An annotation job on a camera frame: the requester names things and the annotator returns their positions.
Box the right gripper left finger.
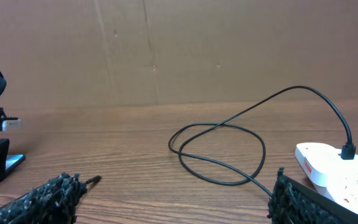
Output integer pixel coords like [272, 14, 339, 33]
[0, 173, 88, 224]

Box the blue Galaxy S24+ smartphone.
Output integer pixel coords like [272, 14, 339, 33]
[6, 154, 25, 176]

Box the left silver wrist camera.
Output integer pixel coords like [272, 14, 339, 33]
[1, 119, 22, 132]

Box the white charger plug adapter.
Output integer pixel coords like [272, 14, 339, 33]
[295, 142, 358, 187]

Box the black USB charging cable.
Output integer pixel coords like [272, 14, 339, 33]
[85, 85, 357, 197]

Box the white power strip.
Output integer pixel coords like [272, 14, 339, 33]
[313, 177, 358, 214]

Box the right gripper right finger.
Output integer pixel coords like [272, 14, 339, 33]
[267, 167, 358, 224]

